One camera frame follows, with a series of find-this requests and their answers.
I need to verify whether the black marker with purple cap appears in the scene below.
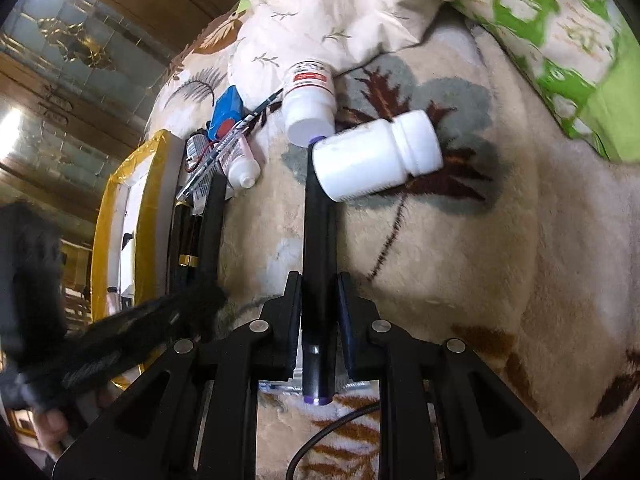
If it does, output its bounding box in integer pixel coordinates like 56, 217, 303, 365
303, 139, 333, 407

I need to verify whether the white bottle with red label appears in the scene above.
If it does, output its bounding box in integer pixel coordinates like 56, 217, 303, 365
281, 59, 339, 149

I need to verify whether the white box with yellow tape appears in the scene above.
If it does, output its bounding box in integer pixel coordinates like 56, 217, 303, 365
91, 129, 188, 392

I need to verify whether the grey printed tube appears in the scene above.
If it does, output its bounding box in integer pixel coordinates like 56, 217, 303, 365
184, 132, 236, 202

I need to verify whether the thin black stick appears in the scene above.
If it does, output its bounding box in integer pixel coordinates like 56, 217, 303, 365
198, 174, 229, 343

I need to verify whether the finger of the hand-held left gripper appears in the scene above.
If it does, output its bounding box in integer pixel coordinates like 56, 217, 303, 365
20, 277, 228, 401

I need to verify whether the pink and white tube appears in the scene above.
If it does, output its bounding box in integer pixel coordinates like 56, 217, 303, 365
220, 134, 264, 191

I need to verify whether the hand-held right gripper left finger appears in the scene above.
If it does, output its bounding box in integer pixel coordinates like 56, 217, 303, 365
52, 271, 303, 480

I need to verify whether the wooden cabinet with glass doors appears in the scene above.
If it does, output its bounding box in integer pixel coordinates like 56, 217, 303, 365
0, 0, 241, 311

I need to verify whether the green and cream patterned pillow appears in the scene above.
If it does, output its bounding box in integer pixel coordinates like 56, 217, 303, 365
450, 0, 632, 163

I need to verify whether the black cable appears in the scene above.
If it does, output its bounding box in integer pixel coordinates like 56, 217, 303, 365
286, 402, 382, 480

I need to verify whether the person's left hand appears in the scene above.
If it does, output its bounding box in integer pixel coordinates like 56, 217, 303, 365
37, 392, 108, 461

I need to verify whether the plain white plastic bottle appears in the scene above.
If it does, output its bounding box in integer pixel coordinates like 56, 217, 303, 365
310, 109, 444, 204

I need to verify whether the black and white striped pen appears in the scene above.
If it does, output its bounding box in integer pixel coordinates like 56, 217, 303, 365
175, 88, 284, 202

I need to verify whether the black pen with gold band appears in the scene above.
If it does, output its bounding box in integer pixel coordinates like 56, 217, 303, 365
171, 200, 202, 267

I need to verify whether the cream leaf print pillow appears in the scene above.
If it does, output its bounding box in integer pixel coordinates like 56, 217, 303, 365
227, 0, 483, 95

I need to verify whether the leaf printed fleece blanket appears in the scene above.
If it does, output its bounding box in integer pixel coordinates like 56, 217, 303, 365
142, 7, 640, 480

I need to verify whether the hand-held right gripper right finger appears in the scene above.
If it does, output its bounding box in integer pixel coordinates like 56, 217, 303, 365
336, 272, 583, 480

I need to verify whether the blue battery pack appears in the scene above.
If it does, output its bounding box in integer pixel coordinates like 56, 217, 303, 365
208, 85, 247, 142

